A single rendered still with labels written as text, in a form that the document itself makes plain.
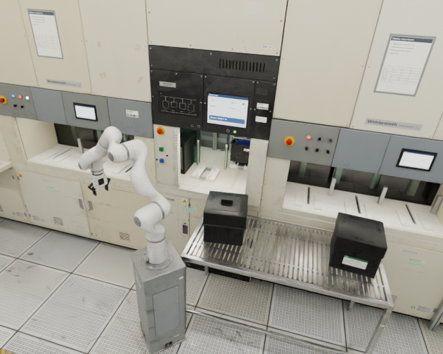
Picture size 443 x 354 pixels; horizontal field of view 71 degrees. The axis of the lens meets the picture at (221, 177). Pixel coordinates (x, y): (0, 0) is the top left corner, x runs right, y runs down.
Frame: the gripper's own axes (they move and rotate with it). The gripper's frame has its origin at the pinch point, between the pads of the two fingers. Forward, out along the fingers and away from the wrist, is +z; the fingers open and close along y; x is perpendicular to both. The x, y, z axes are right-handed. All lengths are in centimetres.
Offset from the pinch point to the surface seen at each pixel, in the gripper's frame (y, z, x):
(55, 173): 7, 22, 91
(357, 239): 75, 0, -156
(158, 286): -9, 34, -71
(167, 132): 54, -34, -12
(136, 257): -8, 25, -49
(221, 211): 41, 0, -78
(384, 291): 75, 27, -179
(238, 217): 44, 0, -90
